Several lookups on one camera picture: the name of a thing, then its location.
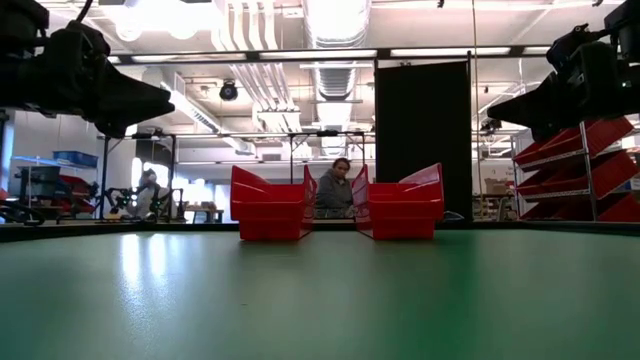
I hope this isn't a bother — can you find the black partition panel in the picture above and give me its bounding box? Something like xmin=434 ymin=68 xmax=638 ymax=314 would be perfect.
xmin=374 ymin=60 xmax=474 ymax=221

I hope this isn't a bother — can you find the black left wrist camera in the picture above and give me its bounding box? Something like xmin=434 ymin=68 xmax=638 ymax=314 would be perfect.
xmin=0 ymin=0 xmax=51 ymax=51

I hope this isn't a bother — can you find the black aluminium table frame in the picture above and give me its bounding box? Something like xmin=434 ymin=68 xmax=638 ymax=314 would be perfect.
xmin=0 ymin=218 xmax=640 ymax=243

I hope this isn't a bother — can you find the red plastic bin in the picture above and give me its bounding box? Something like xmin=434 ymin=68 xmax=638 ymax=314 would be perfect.
xmin=228 ymin=163 xmax=318 ymax=243
xmin=350 ymin=162 xmax=446 ymax=242

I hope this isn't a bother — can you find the dark utility cart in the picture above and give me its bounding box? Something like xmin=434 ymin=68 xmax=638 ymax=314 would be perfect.
xmin=12 ymin=155 xmax=101 ymax=224

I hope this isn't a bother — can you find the blue storage bin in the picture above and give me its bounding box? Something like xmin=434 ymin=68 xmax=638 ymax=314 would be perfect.
xmin=52 ymin=150 xmax=99 ymax=169

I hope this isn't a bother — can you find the wire shelf rack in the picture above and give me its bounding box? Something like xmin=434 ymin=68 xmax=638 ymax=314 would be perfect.
xmin=509 ymin=117 xmax=640 ymax=223

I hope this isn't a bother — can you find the black station frame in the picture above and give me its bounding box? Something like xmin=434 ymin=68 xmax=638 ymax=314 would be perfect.
xmin=97 ymin=130 xmax=177 ymax=222
xmin=287 ymin=128 xmax=369 ymax=221

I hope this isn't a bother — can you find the red shelf bin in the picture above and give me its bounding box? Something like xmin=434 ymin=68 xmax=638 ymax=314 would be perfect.
xmin=513 ymin=134 xmax=584 ymax=169
xmin=579 ymin=149 xmax=640 ymax=199
xmin=516 ymin=164 xmax=596 ymax=198
xmin=597 ymin=192 xmax=640 ymax=223
xmin=562 ymin=117 xmax=635 ymax=160
xmin=519 ymin=198 xmax=597 ymax=222

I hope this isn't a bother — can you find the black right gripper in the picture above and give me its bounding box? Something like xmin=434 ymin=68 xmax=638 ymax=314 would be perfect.
xmin=486 ymin=22 xmax=640 ymax=144

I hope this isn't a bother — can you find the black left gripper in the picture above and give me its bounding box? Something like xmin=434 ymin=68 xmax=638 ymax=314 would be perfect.
xmin=0 ymin=19 xmax=177 ymax=140

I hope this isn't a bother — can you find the green table mat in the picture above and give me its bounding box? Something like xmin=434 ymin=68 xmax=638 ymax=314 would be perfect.
xmin=0 ymin=228 xmax=640 ymax=360

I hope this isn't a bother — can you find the person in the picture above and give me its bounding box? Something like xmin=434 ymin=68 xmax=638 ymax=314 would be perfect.
xmin=314 ymin=157 xmax=357 ymax=220
xmin=124 ymin=168 xmax=174 ymax=220

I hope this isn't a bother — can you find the silver ventilation duct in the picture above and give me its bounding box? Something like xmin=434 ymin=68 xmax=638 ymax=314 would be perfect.
xmin=301 ymin=0 xmax=374 ymax=161

